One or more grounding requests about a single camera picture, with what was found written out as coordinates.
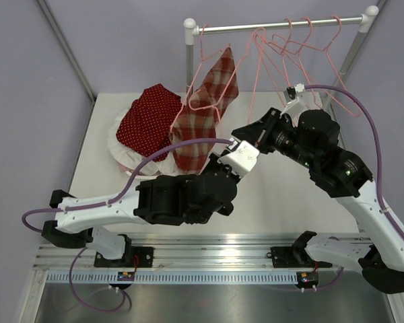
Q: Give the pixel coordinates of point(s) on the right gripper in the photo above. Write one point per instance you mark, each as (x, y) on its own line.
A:
(254, 134)

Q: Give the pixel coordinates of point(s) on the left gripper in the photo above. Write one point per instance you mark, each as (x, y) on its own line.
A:
(214, 164)

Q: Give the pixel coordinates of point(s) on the red plaid skirt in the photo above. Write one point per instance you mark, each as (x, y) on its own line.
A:
(191, 159)

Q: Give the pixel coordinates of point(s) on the white skirt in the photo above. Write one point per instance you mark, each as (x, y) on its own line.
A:
(131, 159)

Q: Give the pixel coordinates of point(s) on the pink hanger of white skirt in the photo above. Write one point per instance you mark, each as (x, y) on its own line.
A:
(283, 67)

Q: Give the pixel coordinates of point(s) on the pink hanger of plaid skirt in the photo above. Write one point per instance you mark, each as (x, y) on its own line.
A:
(202, 74)

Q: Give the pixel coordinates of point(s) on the red polka dot skirt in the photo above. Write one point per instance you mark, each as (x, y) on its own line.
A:
(146, 126)

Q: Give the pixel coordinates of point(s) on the pink hanger of red skirt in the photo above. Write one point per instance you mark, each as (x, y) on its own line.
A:
(253, 42)

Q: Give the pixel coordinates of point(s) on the pink skirt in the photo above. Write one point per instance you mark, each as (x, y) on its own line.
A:
(124, 169)

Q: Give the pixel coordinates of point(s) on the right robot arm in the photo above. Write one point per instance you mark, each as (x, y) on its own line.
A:
(313, 143)

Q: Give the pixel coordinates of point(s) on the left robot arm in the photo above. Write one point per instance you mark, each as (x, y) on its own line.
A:
(164, 200)

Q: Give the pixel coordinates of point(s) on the white metal clothes rack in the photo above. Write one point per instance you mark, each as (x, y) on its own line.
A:
(365, 21)

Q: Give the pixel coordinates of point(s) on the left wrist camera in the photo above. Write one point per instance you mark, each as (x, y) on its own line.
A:
(241, 156)

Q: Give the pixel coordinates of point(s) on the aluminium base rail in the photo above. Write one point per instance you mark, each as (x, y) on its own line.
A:
(220, 252)

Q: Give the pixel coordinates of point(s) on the white slotted cable duct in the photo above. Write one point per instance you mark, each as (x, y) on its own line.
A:
(187, 278)

